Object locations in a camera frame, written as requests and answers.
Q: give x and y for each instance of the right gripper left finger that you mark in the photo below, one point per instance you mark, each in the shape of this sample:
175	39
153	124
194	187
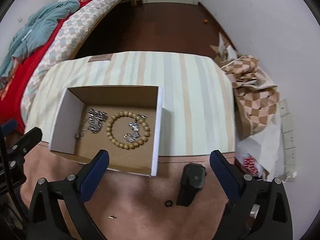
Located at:
91	174

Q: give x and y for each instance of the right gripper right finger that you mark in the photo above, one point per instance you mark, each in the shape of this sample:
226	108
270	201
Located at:
228	175

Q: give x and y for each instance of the red white plastic bag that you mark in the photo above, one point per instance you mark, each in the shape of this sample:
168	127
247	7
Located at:
248	165

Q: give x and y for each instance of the white mug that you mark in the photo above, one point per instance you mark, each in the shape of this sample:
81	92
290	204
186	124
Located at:
254	211

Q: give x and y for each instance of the black smartwatch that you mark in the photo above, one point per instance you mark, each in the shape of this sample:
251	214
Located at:
192	182

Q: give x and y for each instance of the white power strip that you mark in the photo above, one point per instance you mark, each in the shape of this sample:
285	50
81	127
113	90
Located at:
287	129

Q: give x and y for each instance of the red blanket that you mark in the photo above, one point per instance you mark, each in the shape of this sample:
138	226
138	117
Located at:
13	85

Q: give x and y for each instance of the white cardboard box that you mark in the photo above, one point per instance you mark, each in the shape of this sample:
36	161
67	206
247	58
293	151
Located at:
123	120

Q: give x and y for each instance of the checkered beige cloth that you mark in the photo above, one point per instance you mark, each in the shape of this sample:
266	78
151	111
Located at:
255	94

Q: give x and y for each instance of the torn cardboard scraps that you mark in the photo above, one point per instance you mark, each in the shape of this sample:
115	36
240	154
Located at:
224	51

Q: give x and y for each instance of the teal blanket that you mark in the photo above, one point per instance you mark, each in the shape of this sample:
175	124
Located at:
37	31

